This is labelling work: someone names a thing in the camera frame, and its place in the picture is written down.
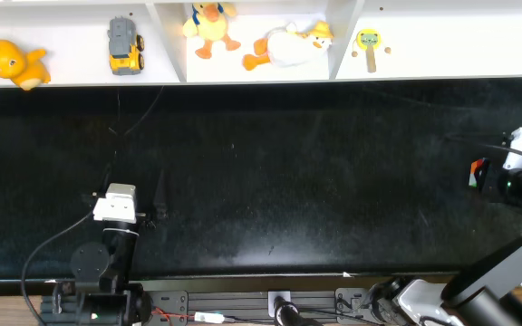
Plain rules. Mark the white plush duck yellow hat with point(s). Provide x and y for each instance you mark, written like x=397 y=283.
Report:
x=292 y=47

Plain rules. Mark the grey and yellow toy truck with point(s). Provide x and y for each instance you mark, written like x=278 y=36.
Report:
x=124 y=47

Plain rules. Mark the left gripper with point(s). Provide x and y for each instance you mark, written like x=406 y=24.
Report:
x=145 y=219

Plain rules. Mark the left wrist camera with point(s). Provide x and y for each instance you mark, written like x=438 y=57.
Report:
x=116 y=204

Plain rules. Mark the white shelf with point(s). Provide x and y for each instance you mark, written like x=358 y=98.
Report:
x=469 y=45

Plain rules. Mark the yellow rubber duck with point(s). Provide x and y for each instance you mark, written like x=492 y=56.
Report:
x=14 y=63

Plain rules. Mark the many-coloured puzzle cube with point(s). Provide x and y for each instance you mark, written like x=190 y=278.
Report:
x=477 y=172

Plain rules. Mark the mounting rail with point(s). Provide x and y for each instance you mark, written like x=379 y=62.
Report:
x=243 y=301

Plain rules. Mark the yellow rattle drum toy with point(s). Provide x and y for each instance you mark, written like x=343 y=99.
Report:
x=370 y=43

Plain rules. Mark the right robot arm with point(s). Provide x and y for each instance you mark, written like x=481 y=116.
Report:
x=487 y=285

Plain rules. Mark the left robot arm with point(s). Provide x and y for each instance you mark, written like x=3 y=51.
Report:
x=116 y=253

